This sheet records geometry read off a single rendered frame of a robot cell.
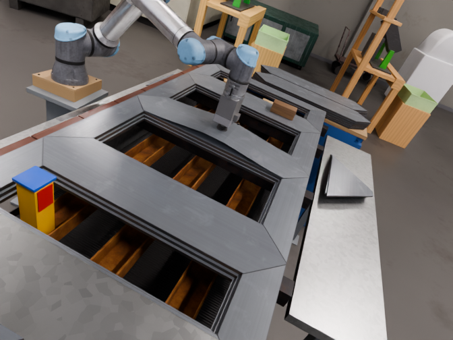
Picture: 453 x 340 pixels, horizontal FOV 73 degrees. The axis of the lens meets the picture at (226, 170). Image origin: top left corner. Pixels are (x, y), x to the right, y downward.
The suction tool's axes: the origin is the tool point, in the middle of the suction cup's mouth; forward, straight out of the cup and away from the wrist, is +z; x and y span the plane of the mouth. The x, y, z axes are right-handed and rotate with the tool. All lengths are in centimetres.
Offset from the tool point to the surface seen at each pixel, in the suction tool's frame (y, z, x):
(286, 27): 502, 26, 71
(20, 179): -64, -3, 23
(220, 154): -9.6, 3.2, -5.1
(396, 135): 339, 74, -150
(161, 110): -4.1, 1.0, 23.7
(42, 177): -61, -3, 20
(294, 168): 1.1, 1.2, -31.1
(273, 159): -0.6, 0.8, -22.5
